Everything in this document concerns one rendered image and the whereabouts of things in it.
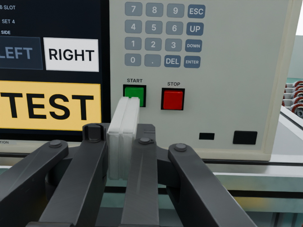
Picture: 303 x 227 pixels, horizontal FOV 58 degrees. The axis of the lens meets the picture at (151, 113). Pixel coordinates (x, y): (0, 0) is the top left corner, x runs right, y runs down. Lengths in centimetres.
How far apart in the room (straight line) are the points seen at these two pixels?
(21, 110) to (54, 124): 4
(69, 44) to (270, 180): 23
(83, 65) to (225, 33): 14
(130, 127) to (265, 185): 18
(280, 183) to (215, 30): 16
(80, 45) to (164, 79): 9
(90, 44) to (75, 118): 8
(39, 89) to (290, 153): 28
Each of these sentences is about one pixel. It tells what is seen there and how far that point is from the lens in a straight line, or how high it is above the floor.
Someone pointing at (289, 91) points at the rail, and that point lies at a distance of 215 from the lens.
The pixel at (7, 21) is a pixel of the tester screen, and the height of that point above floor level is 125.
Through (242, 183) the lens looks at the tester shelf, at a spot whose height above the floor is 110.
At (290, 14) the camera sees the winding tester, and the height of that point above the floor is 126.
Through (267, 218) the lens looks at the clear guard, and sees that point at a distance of 32.
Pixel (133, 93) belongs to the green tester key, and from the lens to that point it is 26.
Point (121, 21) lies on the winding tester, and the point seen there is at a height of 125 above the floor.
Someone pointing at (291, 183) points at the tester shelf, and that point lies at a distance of 31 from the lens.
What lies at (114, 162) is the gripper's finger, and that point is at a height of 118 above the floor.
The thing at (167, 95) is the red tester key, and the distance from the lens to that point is 27.
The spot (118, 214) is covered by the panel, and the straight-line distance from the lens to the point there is 50.
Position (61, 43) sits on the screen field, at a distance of 27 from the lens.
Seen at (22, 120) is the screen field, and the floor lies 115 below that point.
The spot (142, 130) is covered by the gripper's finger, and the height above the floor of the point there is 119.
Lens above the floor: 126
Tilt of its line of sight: 19 degrees down
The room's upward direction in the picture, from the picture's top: 2 degrees clockwise
